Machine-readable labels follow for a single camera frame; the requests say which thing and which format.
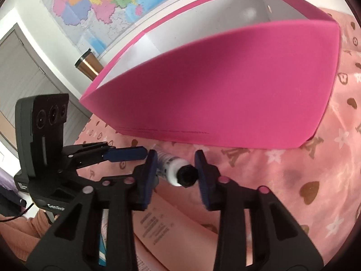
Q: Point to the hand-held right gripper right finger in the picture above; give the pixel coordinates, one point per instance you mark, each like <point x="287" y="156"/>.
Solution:
<point x="203" y="180"/>

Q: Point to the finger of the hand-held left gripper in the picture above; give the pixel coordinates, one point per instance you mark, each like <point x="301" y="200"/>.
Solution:
<point x="127" y="153"/>

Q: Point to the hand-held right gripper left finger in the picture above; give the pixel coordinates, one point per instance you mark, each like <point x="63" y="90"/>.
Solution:
<point x="149" y="180"/>

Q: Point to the small white tube black cap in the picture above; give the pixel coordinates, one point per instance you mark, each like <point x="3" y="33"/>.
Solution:
<point x="172" y="169"/>

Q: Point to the large pink tube white cap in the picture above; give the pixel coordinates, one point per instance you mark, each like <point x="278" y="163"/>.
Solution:
<point x="174" y="225"/>

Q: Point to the blue white medicine box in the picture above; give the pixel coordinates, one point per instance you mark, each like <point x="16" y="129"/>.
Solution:
<point x="102" y="248"/>

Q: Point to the pink cardboard box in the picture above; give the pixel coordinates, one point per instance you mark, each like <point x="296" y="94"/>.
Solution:
<point x="225" y="90"/>

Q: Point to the person's left forearm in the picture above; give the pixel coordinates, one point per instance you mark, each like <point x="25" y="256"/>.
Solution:
<point x="19" y="234"/>

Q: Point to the grey wardrobe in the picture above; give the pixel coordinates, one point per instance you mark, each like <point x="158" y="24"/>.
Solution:
<point x="22" y="70"/>

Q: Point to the copper tumbler with black lid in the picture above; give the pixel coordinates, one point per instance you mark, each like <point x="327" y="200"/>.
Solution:
<point x="88" y="66"/>

